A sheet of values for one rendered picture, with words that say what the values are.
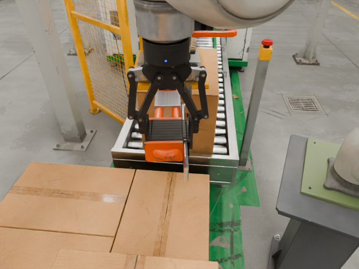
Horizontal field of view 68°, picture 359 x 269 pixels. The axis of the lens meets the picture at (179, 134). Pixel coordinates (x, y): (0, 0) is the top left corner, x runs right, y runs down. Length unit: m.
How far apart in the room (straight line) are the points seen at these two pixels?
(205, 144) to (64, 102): 1.32
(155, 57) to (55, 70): 1.84
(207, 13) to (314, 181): 1.06
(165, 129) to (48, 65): 1.78
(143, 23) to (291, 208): 0.89
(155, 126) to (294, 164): 0.86
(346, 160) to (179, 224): 0.71
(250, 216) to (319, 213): 0.90
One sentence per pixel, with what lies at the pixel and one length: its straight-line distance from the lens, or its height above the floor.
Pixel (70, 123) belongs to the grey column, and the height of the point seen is 0.24.
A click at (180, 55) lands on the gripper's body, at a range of 0.42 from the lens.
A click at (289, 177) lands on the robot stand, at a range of 1.22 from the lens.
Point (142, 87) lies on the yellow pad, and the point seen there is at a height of 1.12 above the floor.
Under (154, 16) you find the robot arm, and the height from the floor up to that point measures 1.49.
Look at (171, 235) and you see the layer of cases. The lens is 1.21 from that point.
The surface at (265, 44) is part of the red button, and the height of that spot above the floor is 1.03.
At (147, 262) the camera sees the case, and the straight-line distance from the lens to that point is 0.71.
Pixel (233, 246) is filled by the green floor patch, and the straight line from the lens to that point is 1.83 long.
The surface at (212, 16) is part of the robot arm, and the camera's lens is 0.22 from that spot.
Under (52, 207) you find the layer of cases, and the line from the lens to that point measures 1.41.
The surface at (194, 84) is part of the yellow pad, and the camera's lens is 0.97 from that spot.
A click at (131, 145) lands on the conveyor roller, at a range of 1.61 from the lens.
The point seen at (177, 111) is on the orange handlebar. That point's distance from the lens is 0.60.
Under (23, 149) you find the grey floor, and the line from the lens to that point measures 2.75.
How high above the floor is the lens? 1.59
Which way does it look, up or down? 39 degrees down
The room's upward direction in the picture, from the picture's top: straight up
